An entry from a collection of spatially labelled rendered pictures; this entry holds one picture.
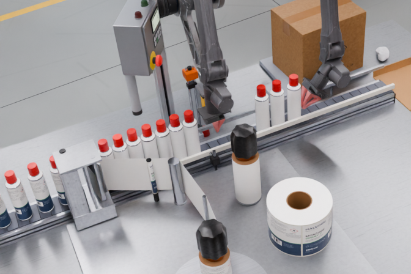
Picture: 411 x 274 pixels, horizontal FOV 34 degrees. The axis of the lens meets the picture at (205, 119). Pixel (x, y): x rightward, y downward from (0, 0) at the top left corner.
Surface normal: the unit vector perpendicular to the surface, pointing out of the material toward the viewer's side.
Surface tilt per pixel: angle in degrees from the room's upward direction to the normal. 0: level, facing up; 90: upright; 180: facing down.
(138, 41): 90
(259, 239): 0
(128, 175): 90
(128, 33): 90
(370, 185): 0
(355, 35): 90
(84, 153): 0
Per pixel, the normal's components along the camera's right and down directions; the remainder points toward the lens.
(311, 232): 0.24, 0.60
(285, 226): -0.52, 0.59
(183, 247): -0.10, -0.77
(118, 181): -0.10, 0.64
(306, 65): 0.44, 0.54
